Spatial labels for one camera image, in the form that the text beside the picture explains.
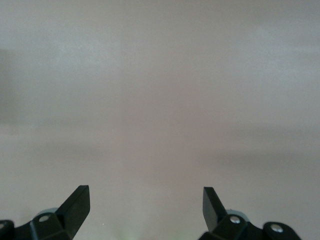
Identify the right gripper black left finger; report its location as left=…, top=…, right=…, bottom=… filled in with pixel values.
left=0, top=184, right=91, bottom=240

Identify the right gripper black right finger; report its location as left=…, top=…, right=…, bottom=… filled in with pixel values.
left=198, top=186, right=303, bottom=240

